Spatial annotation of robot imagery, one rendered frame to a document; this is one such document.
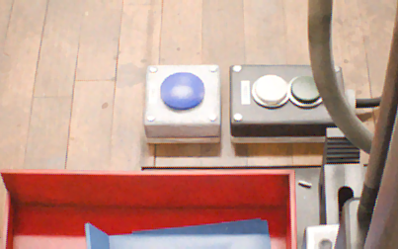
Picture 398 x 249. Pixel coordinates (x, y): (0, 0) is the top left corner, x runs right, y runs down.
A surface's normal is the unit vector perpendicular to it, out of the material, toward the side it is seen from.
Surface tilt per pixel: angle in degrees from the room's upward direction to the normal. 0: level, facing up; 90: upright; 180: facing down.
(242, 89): 0
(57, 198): 90
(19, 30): 0
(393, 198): 90
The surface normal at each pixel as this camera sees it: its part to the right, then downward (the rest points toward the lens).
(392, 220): -0.96, 0.23
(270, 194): -0.01, 0.82
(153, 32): -0.03, -0.58
